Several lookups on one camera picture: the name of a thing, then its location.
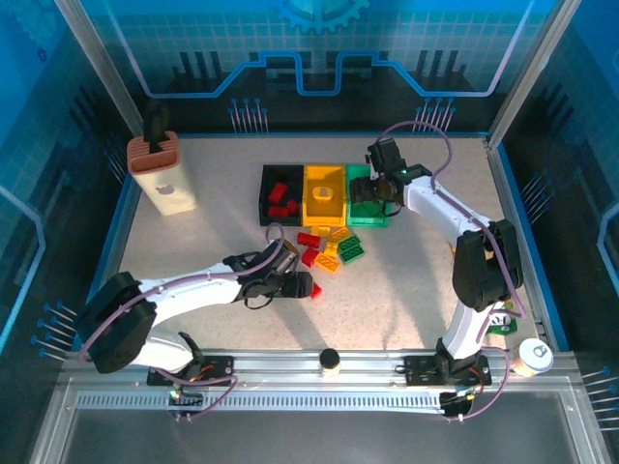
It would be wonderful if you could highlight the green plastic bin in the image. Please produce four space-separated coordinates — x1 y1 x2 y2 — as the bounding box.
345 163 392 228

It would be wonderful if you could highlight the yellow plastic bin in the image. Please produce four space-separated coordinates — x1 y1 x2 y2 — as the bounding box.
302 164 350 228

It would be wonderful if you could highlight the black plastic bin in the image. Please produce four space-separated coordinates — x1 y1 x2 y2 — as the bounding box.
258 164 306 227

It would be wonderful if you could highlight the black knob on cream base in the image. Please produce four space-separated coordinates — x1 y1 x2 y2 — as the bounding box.
318 347 342 378

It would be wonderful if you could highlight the white holder with pink top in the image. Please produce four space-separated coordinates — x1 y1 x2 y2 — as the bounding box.
126 130 199 218

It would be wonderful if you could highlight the white lidded cup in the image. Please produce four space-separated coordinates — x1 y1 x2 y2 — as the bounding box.
512 337 555 378

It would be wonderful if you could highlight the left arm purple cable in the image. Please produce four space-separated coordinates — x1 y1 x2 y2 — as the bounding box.
76 221 291 426

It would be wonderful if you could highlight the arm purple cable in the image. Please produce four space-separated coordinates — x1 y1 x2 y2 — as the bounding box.
379 120 528 424
76 221 291 426

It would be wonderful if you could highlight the aluminium front rail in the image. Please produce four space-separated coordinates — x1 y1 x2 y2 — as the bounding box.
60 350 581 392

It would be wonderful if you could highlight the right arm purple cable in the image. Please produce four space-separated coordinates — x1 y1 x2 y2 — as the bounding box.
379 120 528 424

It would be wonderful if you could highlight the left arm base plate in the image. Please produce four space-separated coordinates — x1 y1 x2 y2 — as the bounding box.
146 355 236 388

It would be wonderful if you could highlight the slotted cable duct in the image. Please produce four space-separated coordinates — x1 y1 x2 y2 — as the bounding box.
75 391 449 411

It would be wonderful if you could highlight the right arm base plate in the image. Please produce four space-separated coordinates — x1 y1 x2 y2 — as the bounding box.
403 355 489 388

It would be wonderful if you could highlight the black utensil handle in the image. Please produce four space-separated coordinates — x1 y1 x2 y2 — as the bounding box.
144 101 170 154

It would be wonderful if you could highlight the right aluminium frame post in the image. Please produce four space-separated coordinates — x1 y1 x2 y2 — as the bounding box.
487 0 579 146

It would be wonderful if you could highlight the aluminium frame post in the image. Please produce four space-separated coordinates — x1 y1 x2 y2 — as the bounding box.
52 0 146 141
487 0 579 146

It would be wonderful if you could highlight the left aluminium frame post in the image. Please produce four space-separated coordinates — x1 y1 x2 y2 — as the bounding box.
52 0 146 141

